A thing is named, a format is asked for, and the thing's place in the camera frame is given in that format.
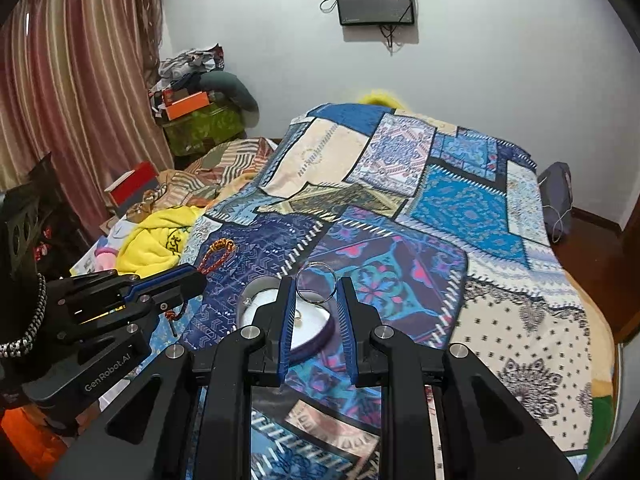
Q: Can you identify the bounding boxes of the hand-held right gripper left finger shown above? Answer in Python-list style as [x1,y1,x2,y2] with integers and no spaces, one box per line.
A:
[49,276,294,480]

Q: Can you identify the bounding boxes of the black monitor cable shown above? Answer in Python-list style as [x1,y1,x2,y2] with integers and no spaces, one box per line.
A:
[379,22,402,54]

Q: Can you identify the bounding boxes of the small black wall monitor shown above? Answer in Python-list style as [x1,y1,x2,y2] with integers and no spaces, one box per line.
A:
[334,0,417,27]

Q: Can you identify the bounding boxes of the brown striped cloth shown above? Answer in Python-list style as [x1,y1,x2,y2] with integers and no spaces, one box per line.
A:
[125,137,279,212]

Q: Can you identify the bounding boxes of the patchwork printed blanket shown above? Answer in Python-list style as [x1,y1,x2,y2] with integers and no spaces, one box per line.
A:
[182,102,597,480]

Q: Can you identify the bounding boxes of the orange beaded bracelet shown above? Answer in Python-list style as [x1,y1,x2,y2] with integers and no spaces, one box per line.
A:
[165,238,237,337]

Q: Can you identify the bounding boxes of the grey bag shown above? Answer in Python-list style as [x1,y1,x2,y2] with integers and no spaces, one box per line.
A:
[537,161,575,247]

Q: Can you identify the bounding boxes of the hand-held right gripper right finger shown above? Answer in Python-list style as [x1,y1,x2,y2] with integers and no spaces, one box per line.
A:
[335,279,582,480]

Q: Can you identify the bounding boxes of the silver bangle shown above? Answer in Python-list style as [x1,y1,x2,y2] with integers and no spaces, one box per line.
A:
[295,261,337,304]

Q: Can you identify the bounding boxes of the pink striped curtain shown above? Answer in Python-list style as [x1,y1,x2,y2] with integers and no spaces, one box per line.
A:
[0,0,177,196]

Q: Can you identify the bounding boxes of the orange box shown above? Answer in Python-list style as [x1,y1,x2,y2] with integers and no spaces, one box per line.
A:
[164,91,211,122]

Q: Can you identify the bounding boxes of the black and white braided cord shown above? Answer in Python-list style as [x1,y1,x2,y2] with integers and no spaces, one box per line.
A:
[0,273,48,359]

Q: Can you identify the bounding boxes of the yellow cloth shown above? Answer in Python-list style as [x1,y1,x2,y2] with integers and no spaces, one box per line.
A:
[116,205,207,279]

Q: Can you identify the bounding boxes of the pile of clothes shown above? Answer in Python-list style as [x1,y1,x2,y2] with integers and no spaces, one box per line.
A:
[157,46,227,95]

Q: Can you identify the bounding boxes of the grey neck pillow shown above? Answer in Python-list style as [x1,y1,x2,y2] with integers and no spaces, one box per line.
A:
[199,70,261,114]

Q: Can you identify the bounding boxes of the beige bed sheet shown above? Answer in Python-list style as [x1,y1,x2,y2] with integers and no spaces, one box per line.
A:
[575,287,622,478]

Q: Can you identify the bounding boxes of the red and white box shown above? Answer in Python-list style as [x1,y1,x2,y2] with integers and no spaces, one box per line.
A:
[103,161,160,217]

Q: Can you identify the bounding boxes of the round white jewelry dish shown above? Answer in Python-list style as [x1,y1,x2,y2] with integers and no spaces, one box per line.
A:
[239,277,337,366]

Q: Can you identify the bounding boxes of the yellow fluffy pillow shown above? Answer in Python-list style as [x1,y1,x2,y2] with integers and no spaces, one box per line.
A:
[355,88,409,110]

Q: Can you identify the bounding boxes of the orange cloth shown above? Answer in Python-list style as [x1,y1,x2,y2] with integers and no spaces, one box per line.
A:
[0,406,68,480]

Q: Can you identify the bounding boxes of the green cloth-covered box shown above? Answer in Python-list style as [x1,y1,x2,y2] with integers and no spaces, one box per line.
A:
[162,102,247,159]

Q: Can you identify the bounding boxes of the black wooden furniture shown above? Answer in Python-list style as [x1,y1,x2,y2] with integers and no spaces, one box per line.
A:
[0,152,92,283]

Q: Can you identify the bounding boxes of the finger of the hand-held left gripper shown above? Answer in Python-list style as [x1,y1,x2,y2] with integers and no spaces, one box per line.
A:
[54,300,168,335]
[64,262,209,307]

